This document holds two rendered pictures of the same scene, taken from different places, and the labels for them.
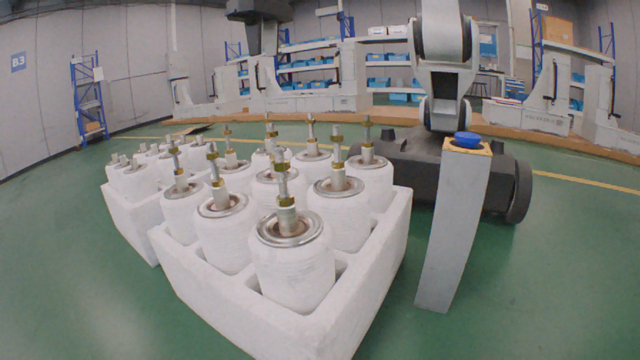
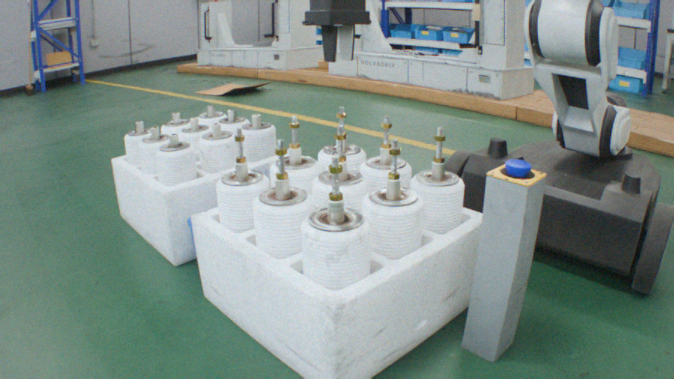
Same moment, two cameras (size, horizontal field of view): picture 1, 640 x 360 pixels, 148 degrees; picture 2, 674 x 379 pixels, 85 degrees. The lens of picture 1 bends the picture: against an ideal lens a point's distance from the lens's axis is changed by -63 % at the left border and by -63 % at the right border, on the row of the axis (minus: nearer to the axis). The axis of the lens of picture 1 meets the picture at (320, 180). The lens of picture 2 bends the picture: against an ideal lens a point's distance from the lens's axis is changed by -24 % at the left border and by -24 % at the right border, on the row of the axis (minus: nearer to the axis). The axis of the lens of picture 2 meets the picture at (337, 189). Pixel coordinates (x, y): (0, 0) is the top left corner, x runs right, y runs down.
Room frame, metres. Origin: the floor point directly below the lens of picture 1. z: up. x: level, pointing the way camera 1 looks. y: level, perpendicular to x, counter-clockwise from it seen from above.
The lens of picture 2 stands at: (-0.34, -0.11, 0.52)
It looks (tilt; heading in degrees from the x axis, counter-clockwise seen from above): 21 degrees down; 15
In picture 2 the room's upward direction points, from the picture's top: 1 degrees counter-clockwise
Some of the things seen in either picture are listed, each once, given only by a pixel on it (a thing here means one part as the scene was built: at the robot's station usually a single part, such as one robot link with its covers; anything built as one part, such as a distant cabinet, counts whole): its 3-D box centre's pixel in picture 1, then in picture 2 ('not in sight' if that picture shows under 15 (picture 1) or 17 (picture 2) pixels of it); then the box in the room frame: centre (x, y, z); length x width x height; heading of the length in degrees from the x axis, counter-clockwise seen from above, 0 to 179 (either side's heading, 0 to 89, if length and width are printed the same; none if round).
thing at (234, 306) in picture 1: (288, 250); (340, 262); (0.39, 0.07, 0.09); 0.39 x 0.39 x 0.18; 57
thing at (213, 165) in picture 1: (214, 170); (281, 164); (0.29, 0.14, 0.30); 0.01 x 0.01 x 0.08
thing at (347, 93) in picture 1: (305, 78); (427, 30); (2.99, 0.09, 0.45); 1.45 x 0.57 x 0.74; 59
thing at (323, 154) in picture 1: (313, 156); (386, 163); (0.49, 0.01, 0.25); 0.08 x 0.08 x 0.01
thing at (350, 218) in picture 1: (340, 237); (390, 250); (0.33, -0.03, 0.16); 0.10 x 0.10 x 0.18
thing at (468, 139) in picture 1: (467, 141); (517, 169); (0.30, -0.21, 0.32); 0.04 x 0.04 x 0.02
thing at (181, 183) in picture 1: (181, 182); (241, 171); (0.36, 0.24, 0.26); 0.02 x 0.02 x 0.03
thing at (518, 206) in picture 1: (516, 191); (654, 248); (0.53, -0.60, 0.10); 0.20 x 0.05 x 0.20; 149
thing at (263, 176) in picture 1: (277, 174); (340, 177); (0.39, 0.07, 0.25); 0.08 x 0.08 x 0.01
